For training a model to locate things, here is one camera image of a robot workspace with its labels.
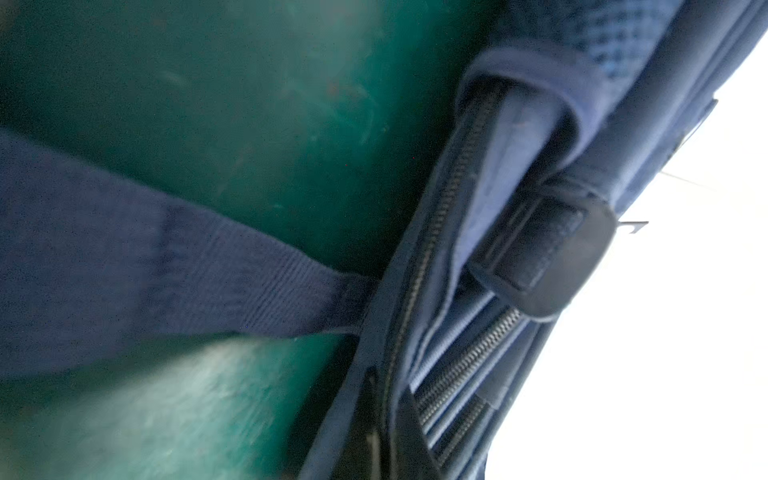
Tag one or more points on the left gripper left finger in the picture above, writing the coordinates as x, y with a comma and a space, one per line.
361, 456

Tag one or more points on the green mat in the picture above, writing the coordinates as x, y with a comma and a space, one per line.
317, 122

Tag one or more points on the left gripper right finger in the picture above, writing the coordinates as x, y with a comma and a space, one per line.
412, 458

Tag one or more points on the navy blue student backpack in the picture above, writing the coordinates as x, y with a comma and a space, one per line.
561, 121

